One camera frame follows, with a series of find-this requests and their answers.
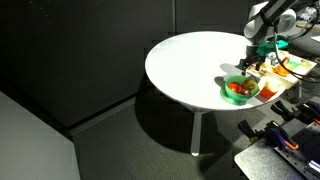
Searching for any purple clamp with black handles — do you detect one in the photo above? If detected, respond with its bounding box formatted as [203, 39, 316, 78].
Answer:
[270, 99, 320, 123]

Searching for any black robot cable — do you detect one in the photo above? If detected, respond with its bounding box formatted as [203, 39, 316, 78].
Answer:
[271, 6, 320, 84]

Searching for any purple clamp with orange tip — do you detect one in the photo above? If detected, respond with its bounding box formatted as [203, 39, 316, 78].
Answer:
[237, 119, 300, 152]

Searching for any gray chair seat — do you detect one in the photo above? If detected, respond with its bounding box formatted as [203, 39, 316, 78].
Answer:
[293, 29, 320, 57]

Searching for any wooden tray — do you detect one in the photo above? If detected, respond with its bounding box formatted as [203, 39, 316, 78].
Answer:
[244, 49, 318, 93]

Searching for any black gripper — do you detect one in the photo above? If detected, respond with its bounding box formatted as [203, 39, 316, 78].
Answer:
[238, 44, 267, 77]

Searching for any black perforated breadboard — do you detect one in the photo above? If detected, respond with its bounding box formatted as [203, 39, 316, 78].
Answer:
[273, 122, 320, 180]

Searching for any orange block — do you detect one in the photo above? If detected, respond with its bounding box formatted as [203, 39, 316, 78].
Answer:
[259, 85, 278, 101]

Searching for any black white checkered cube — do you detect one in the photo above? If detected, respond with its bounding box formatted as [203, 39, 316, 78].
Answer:
[266, 51, 281, 67]

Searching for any green bowl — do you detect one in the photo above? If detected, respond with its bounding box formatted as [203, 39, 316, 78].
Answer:
[219, 75, 261, 106]

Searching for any white table leg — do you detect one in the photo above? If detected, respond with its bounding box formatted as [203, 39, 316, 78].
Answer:
[189, 111, 204, 157]

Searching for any yellow fruit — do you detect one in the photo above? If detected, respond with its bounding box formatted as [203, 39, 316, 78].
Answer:
[241, 78, 257, 91]

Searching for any gray base plate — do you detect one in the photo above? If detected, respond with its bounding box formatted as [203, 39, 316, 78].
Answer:
[233, 143, 301, 180]

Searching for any gray cabinet top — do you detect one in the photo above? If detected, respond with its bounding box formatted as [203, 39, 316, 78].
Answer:
[0, 89, 81, 180]

